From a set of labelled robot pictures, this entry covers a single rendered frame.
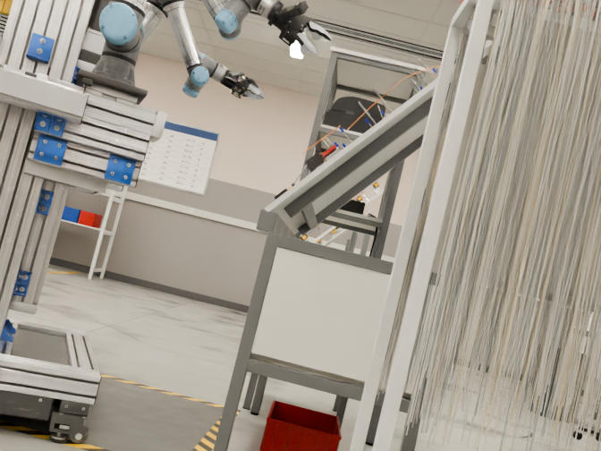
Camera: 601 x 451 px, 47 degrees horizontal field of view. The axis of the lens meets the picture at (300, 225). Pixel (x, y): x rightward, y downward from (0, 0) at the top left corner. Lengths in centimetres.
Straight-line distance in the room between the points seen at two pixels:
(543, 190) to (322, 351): 95
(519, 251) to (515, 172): 17
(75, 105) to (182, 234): 785
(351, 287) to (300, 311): 17
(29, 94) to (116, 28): 34
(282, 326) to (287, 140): 803
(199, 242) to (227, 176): 103
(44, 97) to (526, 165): 144
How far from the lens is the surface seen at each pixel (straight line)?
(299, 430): 271
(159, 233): 1009
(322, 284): 216
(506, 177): 146
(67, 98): 227
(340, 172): 233
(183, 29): 303
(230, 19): 235
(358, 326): 217
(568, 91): 158
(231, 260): 994
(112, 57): 244
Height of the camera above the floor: 69
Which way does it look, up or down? 4 degrees up
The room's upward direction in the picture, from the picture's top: 14 degrees clockwise
